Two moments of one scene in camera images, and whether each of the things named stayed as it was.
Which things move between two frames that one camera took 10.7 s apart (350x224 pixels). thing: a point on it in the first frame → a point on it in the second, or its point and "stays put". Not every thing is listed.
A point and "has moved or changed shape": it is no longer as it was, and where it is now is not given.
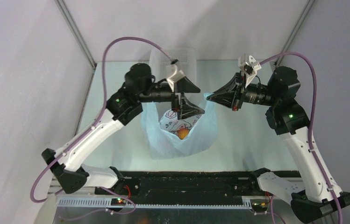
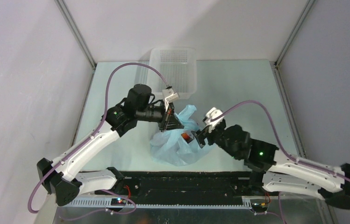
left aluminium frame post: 63,7 stays put
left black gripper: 187,109 → 170,121
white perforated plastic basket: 187,61 stays put
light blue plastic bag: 164,143 has moved or changed shape
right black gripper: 230,98 → 199,136
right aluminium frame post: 299,22 stays put
